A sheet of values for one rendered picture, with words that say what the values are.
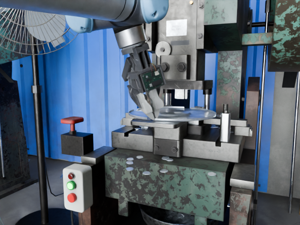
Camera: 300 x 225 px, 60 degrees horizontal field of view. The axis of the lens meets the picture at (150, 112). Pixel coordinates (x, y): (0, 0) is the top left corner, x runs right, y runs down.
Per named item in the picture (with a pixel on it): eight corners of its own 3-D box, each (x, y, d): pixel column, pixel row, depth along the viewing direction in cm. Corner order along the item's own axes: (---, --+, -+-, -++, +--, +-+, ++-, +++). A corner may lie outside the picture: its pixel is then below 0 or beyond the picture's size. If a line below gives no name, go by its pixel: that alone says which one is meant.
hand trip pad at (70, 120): (73, 142, 88) (72, 119, 87) (59, 140, 90) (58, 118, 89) (86, 137, 94) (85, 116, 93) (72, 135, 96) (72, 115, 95)
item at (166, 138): (175, 171, 71) (176, 122, 69) (129, 164, 76) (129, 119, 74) (196, 147, 93) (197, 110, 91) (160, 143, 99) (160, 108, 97)
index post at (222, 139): (229, 142, 80) (230, 111, 78) (218, 141, 81) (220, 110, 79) (230, 140, 82) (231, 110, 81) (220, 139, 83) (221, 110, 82)
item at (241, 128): (252, 136, 87) (253, 106, 86) (202, 132, 94) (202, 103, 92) (252, 132, 93) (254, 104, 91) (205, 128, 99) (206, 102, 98)
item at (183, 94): (186, 99, 95) (186, 89, 94) (173, 98, 97) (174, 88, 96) (189, 98, 98) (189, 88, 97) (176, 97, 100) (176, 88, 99)
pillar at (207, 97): (208, 120, 101) (210, 84, 98) (202, 120, 101) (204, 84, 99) (210, 119, 103) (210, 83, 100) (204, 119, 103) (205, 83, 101)
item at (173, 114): (225, 111, 93) (225, 109, 93) (199, 125, 68) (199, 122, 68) (154, 106, 107) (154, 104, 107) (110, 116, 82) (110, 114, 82)
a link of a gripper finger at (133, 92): (136, 110, 71) (126, 80, 69) (134, 109, 73) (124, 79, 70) (151, 104, 73) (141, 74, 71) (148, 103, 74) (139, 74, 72)
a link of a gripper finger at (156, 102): (162, 122, 70) (152, 90, 68) (153, 118, 76) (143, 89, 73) (172, 118, 71) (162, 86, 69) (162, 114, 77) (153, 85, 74)
